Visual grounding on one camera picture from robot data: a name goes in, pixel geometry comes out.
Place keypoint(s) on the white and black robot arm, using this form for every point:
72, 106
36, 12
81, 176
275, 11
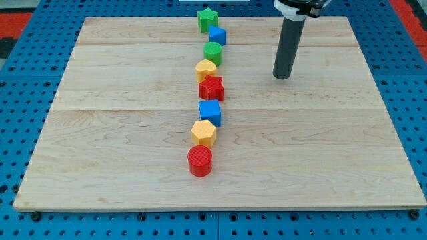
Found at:
298, 10

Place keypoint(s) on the red star block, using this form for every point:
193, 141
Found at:
212, 88

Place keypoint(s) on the green star block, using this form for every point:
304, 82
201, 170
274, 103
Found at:
207, 18

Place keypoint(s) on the blue cube block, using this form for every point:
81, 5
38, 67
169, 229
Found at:
210, 110

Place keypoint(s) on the yellow hexagon block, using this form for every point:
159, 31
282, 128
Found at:
203, 133

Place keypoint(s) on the red cylinder block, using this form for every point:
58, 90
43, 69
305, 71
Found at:
199, 159

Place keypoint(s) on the green cylinder block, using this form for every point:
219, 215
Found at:
213, 51

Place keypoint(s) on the blue triangle block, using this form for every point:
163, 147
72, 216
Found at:
217, 34

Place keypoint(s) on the light wooden board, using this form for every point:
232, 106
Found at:
123, 133

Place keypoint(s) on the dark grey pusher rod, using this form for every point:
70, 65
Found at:
288, 43

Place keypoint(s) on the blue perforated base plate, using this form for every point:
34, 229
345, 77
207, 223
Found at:
392, 38

